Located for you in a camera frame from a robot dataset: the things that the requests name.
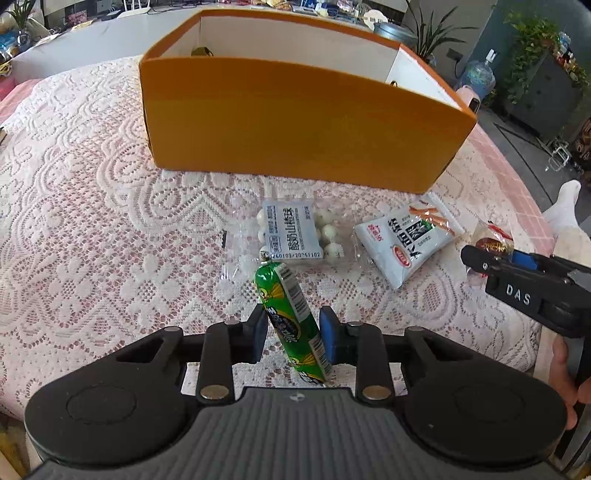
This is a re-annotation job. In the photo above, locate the trailing green plant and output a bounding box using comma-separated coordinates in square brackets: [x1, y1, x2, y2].
[503, 8, 563, 94]

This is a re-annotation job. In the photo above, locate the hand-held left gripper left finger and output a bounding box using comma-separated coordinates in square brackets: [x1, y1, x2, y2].
[115, 305, 270, 407]

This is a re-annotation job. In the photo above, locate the tall potted plant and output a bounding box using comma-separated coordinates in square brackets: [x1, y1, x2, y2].
[401, 0, 468, 62]

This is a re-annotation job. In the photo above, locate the grey cabinet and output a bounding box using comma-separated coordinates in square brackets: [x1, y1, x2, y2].
[503, 50, 585, 140]

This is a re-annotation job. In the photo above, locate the green sausage stick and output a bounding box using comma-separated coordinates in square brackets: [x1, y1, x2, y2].
[254, 260, 334, 387]

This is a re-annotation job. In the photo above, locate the clear packet of white balls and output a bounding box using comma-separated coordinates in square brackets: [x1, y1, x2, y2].
[221, 184, 366, 283]

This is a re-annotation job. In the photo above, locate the orange cardboard box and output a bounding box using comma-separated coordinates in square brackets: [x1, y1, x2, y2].
[139, 8, 479, 195]

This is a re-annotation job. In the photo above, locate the white snack packet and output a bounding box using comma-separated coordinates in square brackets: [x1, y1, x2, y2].
[353, 192, 468, 291]

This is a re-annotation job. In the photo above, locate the grey metal trash can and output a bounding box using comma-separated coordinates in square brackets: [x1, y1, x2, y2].
[372, 20, 419, 47]

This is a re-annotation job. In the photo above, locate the white lace tablecloth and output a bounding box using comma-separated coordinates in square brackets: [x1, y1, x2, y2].
[0, 55, 544, 416]

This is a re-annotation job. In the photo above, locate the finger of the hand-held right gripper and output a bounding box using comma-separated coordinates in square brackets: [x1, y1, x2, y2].
[460, 245, 572, 284]
[512, 250, 591, 280]

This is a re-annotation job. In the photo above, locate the long-leaf potted plant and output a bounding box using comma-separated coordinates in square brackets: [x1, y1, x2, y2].
[6, 0, 38, 29]

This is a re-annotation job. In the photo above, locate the person's right hand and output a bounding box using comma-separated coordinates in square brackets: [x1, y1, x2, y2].
[548, 334, 581, 431]

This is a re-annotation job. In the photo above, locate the pile of snack packets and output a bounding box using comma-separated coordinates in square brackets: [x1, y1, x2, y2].
[257, 0, 371, 18]

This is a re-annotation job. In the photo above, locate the person's leg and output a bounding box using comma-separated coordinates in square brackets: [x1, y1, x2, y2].
[540, 179, 591, 271]

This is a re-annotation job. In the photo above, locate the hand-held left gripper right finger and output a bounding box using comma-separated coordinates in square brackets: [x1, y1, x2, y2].
[319, 305, 468, 407]

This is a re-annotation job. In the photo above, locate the small metal wire stand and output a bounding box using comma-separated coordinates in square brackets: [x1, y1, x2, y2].
[547, 137, 574, 172]

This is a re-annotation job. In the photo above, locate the red candy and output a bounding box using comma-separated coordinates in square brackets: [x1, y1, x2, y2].
[465, 220, 516, 278]

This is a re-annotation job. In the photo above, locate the blue water bottle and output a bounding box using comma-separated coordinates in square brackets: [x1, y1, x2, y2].
[464, 48, 500, 100]

